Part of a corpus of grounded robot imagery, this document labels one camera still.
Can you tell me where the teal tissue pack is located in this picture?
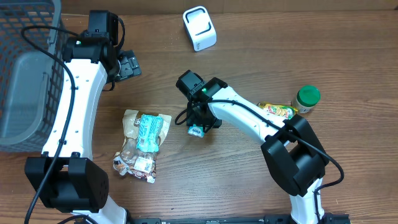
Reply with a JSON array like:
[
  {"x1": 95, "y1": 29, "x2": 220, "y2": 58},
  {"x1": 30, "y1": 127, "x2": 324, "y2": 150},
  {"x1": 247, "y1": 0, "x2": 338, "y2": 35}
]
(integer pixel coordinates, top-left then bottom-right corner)
[{"x1": 187, "y1": 124, "x2": 205, "y2": 138}]

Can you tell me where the teal wet wipes pack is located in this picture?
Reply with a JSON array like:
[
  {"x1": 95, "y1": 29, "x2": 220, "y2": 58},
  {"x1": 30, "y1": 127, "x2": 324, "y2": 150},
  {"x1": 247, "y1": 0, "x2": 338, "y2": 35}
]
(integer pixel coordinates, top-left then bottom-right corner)
[{"x1": 136, "y1": 114, "x2": 164, "y2": 152}]

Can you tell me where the beige brown snack bag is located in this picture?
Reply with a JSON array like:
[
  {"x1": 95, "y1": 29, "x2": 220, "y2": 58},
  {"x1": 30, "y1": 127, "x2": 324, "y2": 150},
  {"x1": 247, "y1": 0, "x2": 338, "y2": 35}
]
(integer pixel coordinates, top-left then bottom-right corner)
[{"x1": 113, "y1": 110, "x2": 172, "y2": 184}]

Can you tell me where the yellow drink bottle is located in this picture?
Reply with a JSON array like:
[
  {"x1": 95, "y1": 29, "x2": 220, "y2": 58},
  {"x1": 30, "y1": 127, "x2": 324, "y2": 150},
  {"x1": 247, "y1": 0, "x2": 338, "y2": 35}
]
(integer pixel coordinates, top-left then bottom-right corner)
[{"x1": 257, "y1": 101, "x2": 298, "y2": 119}]

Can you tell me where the green lidded cup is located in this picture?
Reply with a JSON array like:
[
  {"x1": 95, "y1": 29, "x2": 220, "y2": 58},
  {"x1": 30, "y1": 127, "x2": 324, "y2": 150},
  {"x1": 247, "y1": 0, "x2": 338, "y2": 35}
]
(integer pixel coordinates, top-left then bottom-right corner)
[{"x1": 292, "y1": 85, "x2": 321, "y2": 113}]

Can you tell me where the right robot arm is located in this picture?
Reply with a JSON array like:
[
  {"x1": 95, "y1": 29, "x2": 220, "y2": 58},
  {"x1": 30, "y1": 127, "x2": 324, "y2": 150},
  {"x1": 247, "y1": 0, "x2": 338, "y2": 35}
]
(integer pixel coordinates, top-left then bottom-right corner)
[{"x1": 175, "y1": 70, "x2": 330, "y2": 223}]

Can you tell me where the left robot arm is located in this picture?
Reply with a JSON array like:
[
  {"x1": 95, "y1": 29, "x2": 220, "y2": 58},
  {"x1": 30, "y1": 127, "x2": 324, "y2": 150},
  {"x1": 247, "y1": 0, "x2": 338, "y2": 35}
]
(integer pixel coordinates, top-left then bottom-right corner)
[{"x1": 24, "y1": 10, "x2": 142, "y2": 223}]

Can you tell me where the white barcode scanner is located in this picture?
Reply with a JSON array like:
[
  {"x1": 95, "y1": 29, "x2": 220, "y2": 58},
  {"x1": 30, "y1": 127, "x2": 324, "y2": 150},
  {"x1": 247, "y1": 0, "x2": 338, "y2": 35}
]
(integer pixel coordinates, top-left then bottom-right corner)
[{"x1": 182, "y1": 6, "x2": 217, "y2": 52}]

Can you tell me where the dark grey plastic basket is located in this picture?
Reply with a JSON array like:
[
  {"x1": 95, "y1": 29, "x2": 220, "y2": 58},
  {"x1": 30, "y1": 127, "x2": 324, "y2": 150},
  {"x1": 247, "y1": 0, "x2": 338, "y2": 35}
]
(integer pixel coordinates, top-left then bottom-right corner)
[{"x1": 1, "y1": 0, "x2": 68, "y2": 152}]

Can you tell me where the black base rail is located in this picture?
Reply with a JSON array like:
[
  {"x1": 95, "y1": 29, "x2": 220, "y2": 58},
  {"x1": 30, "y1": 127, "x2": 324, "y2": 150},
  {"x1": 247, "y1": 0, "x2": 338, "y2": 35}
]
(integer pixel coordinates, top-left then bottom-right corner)
[{"x1": 129, "y1": 213, "x2": 351, "y2": 224}]

